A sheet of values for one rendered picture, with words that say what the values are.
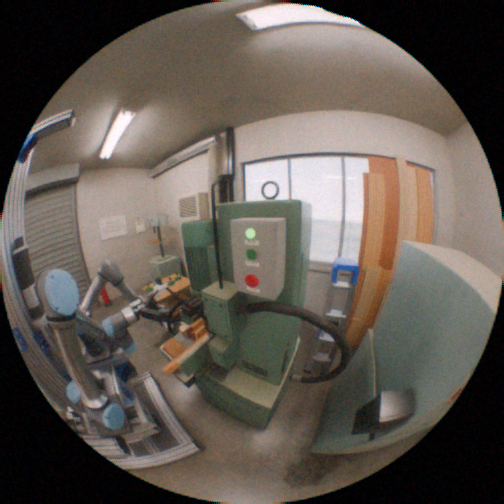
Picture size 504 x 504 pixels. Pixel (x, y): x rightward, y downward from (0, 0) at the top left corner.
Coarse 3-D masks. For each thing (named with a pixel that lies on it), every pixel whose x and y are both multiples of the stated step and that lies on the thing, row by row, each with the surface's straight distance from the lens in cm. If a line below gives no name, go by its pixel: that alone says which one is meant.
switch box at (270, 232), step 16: (240, 224) 28; (256, 224) 26; (272, 224) 25; (240, 240) 29; (256, 240) 27; (272, 240) 25; (240, 256) 30; (272, 256) 26; (240, 272) 31; (256, 272) 29; (272, 272) 27; (240, 288) 33; (272, 288) 29
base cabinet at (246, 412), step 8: (288, 376) 96; (200, 384) 115; (208, 384) 96; (208, 392) 120; (216, 392) 101; (224, 392) 88; (208, 400) 162; (216, 400) 129; (224, 400) 108; (232, 400) 94; (240, 400) 83; (280, 400) 138; (224, 408) 142; (232, 408) 119; (240, 408) 103; (248, 408) 91; (256, 408) 83; (272, 408) 82; (240, 416) 135; (248, 416) 116; (256, 416) 103; (264, 416) 93; (272, 416) 143; (256, 424) 136; (264, 424) 120
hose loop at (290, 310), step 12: (240, 312) 39; (252, 312) 37; (276, 312) 34; (288, 312) 33; (300, 312) 33; (312, 312) 34; (324, 324) 34; (336, 336) 36; (348, 348) 41; (348, 360) 45; (336, 372) 50
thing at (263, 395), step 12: (216, 372) 81; (228, 372) 80; (240, 372) 79; (288, 372) 80; (216, 384) 83; (228, 384) 77; (240, 384) 76; (252, 384) 76; (264, 384) 76; (240, 396) 76; (252, 396) 74; (264, 396) 74; (276, 396) 74; (264, 408) 76
